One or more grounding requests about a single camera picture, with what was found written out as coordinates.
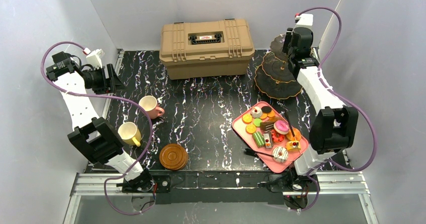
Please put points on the yellow dotted biscuit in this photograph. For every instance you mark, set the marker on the yellow dotted biscuit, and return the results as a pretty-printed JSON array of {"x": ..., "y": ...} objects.
[
  {"x": 250, "y": 128},
  {"x": 247, "y": 118}
]

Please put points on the white chocolate drizzled donut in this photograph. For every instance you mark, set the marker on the white chocolate drizzled donut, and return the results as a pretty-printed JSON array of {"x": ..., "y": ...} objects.
[{"x": 280, "y": 154}]

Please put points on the pink mug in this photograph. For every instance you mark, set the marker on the pink mug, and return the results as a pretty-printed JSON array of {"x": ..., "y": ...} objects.
[{"x": 150, "y": 104}]

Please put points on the black sandwich cookie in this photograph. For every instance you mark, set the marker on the black sandwich cookie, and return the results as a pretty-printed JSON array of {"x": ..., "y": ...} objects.
[{"x": 266, "y": 109}]

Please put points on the green macaron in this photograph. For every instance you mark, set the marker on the green macaron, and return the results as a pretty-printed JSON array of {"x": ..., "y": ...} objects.
[{"x": 257, "y": 122}]

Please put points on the black three tier cake stand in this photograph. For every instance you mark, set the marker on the black three tier cake stand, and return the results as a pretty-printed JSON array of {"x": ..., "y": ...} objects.
[{"x": 272, "y": 76}]

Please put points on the red strawberry tart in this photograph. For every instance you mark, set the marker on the red strawberry tart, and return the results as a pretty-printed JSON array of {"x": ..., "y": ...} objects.
[{"x": 276, "y": 137}]

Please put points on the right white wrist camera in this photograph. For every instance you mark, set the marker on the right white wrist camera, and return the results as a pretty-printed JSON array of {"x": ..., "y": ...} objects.
[{"x": 304, "y": 20}]

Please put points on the metal tongs black handle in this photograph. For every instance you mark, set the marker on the metal tongs black handle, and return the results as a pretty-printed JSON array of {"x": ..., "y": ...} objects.
[{"x": 268, "y": 152}]

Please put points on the stack of wooden coasters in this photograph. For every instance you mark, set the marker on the stack of wooden coasters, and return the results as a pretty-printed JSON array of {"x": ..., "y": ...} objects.
[{"x": 173, "y": 157}]

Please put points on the chocolate layered cake slice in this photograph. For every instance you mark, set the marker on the chocolate layered cake slice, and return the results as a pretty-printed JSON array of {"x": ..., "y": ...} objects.
[{"x": 267, "y": 126}]

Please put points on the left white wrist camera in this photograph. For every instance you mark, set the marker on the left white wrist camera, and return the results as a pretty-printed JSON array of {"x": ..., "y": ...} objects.
[{"x": 94, "y": 57}]

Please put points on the grey powdered cake ball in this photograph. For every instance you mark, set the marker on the grey powdered cake ball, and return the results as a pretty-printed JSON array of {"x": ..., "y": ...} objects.
[{"x": 256, "y": 112}]

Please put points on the white cherry cake slice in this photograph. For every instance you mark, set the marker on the white cherry cake slice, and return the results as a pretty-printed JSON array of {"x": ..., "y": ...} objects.
[{"x": 268, "y": 140}]

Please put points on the green layered cake slice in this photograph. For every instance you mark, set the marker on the green layered cake slice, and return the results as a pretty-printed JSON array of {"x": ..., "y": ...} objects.
[{"x": 258, "y": 139}]

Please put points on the yellow roll cake with cherry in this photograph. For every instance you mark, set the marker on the yellow roll cake with cherry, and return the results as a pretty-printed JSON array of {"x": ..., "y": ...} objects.
[{"x": 292, "y": 146}]

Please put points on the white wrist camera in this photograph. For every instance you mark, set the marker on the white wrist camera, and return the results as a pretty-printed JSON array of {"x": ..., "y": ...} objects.
[
  {"x": 304, "y": 20},
  {"x": 94, "y": 57}
]

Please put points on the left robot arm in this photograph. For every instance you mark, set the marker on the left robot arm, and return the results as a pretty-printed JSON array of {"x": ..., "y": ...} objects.
[{"x": 125, "y": 164}]

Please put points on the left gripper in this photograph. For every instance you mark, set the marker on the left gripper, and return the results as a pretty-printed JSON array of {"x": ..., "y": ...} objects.
[{"x": 110, "y": 77}]

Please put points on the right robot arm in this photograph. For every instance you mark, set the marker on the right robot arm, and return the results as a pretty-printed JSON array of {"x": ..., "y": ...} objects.
[{"x": 334, "y": 126}]

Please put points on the yellow mug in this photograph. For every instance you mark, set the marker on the yellow mug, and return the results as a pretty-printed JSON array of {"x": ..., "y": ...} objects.
[{"x": 130, "y": 134}]

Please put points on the orange sugared bun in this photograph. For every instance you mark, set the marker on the orange sugared bun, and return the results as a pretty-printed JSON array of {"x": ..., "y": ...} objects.
[{"x": 294, "y": 135}]

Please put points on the tan plastic toolbox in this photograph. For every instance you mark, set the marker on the tan plastic toolbox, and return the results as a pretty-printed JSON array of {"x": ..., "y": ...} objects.
[{"x": 218, "y": 48}]

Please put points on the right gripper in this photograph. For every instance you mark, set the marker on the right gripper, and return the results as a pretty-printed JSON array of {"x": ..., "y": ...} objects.
[{"x": 287, "y": 45}]

